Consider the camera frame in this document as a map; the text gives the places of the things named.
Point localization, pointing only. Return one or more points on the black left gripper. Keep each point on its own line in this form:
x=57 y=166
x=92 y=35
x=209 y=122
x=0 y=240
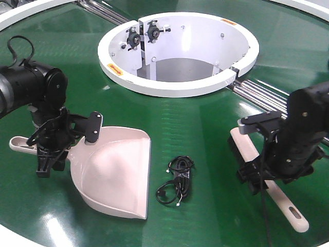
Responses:
x=55 y=131

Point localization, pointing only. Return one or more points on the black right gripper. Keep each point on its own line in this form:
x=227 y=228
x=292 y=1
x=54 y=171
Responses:
x=286 y=162

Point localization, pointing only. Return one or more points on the pink plastic dustpan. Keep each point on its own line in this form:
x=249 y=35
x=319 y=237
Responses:
x=112 y=175

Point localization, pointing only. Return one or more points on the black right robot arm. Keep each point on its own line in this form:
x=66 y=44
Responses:
x=307 y=118

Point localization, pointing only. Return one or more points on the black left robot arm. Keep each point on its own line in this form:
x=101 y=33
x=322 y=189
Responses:
x=43 y=88

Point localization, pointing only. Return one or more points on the chrome conveyor rollers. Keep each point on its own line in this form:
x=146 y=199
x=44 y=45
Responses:
x=264 y=95

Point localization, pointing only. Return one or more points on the white outer conveyor rim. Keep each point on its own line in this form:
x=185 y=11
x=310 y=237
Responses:
x=315 y=8

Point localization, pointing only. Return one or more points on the yellow warning sticker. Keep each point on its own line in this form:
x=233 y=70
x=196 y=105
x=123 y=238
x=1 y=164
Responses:
x=115 y=69

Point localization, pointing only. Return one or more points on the left black bearing block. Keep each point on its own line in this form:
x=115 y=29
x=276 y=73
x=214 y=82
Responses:
x=133 y=39

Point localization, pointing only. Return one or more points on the black bearing block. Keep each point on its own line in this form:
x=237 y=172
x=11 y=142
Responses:
x=154 y=32
x=133 y=39

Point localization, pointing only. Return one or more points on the orange warning sticker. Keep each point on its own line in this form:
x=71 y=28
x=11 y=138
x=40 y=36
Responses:
x=228 y=21

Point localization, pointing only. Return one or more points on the right black bearing block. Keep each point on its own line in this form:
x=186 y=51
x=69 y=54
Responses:
x=154 y=32

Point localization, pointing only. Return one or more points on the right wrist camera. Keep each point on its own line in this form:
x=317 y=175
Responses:
x=263 y=123

